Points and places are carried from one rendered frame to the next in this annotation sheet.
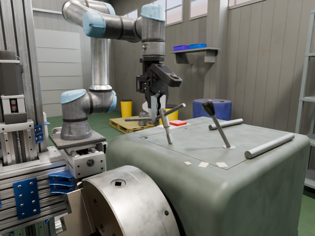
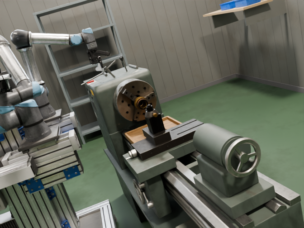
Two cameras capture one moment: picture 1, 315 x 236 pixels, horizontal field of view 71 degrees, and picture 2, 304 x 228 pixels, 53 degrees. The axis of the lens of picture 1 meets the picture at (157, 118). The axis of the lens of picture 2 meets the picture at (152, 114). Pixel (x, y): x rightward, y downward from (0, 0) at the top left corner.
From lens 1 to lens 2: 2.19 m
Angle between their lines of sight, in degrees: 62
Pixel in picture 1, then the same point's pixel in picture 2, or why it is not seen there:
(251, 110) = not seen: hidden behind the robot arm
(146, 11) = (89, 30)
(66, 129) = (48, 110)
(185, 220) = not seen: hidden behind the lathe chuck
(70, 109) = (45, 97)
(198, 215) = (147, 79)
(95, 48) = (31, 58)
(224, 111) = not seen: outside the picture
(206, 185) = (144, 71)
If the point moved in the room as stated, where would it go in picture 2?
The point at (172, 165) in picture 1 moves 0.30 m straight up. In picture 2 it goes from (130, 75) to (119, 37)
